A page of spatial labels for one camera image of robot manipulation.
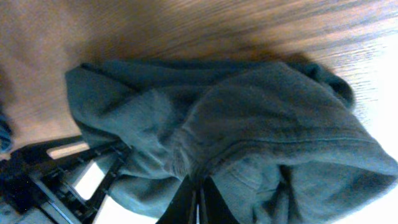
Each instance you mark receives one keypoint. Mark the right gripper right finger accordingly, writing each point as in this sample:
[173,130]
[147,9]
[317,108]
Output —
[212,208]

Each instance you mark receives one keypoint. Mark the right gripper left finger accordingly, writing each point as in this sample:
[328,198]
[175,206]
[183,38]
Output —
[183,207]

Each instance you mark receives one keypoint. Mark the dark green t-shirt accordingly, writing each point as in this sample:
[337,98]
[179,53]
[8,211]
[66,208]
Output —
[278,139]

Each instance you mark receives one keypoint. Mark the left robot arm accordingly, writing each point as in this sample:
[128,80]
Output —
[32,179]

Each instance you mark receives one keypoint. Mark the blue folded garment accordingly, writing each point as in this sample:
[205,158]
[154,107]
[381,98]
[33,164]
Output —
[6,135]

